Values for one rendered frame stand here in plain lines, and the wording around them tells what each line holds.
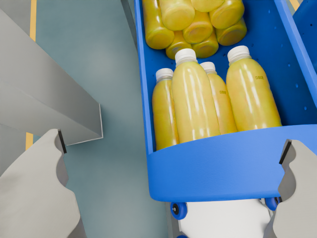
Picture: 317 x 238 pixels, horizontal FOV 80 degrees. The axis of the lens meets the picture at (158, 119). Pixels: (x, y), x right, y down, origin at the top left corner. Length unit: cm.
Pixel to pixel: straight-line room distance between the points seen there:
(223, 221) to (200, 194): 31
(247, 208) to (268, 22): 41
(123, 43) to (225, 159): 180
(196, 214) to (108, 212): 108
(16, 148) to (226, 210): 173
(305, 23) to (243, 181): 76
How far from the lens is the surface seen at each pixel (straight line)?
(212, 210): 51
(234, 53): 41
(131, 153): 149
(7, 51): 93
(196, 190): 22
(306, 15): 90
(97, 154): 157
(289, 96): 44
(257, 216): 54
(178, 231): 51
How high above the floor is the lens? 143
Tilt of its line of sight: 71 degrees down
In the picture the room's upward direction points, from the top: 18 degrees counter-clockwise
